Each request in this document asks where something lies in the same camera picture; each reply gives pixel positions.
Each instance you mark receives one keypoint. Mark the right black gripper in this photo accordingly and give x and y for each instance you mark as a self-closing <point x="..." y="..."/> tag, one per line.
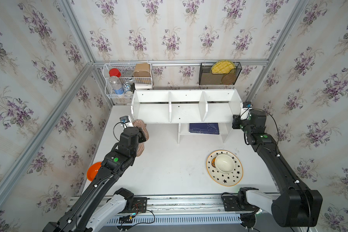
<point x="236" y="119"/>

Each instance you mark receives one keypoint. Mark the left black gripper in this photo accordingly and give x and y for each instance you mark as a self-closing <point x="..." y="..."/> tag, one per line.
<point x="142" y="137"/>

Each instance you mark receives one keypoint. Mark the brown striped cloth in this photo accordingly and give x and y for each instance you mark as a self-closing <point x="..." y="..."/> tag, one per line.
<point x="142" y="127"/>

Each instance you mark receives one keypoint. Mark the white wooden bookshelf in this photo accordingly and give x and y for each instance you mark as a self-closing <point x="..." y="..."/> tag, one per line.
<point x="183" y="107"/>

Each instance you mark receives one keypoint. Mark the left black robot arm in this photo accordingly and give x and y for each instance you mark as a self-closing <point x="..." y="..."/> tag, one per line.
<point x="85" y="215"/>

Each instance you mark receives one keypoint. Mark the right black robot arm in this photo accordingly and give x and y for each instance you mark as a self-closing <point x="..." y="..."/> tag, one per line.
<point x="297" y="205"/>

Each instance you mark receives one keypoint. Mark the brown round coaster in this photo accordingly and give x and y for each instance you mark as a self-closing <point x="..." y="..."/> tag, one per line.
<point x="229" y="79"/>

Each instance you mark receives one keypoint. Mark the cream ceramic bowl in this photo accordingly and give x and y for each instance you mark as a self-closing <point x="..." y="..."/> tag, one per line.
<point x="224" y="163"/>

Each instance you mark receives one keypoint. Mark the black mesh basket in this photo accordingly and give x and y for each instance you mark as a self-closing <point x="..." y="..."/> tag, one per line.
<point x="207" y="78"/>

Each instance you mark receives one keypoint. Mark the yellow round woven mat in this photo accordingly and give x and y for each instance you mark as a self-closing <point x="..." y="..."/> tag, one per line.
<point x="223" y="67"/>

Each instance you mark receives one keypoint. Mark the orange plastic bowl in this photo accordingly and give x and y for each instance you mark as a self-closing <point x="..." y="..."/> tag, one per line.
<point x="93" y="170"/>

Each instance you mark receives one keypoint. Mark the star patterned plate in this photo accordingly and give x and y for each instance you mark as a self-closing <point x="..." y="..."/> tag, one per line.
<point x="230" y="179"/>

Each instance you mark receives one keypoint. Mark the clear plastic water bottle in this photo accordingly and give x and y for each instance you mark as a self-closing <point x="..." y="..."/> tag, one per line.
<point x="116" y="85"/>

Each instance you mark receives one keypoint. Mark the brown cardboard box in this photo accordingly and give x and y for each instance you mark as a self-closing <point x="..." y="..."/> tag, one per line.
<point x="142" y="70"/>

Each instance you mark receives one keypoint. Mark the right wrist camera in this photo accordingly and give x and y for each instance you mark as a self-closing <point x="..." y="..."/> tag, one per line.
<point x="245" y="107"/>

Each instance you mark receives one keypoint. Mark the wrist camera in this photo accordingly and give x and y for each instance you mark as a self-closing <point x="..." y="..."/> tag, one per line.
<point x="126" y="121"/>
<point x="245" y="107"/>

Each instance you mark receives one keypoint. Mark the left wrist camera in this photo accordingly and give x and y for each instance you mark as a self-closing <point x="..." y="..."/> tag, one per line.
<point x="126" y="121"/>

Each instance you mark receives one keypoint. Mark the white wire basket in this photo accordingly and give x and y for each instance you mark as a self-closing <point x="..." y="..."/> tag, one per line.
<point x="130" y="83"/>

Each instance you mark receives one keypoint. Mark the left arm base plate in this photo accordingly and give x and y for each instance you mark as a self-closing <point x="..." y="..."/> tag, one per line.
<point x="135" y="205"/>

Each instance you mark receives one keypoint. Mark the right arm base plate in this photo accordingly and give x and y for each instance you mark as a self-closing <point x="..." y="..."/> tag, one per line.
<point x="231" y="203"/>

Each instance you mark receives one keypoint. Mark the aluminium mounting rail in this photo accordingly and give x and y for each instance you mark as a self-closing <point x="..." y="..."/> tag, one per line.
<point x="187" y="203"/>

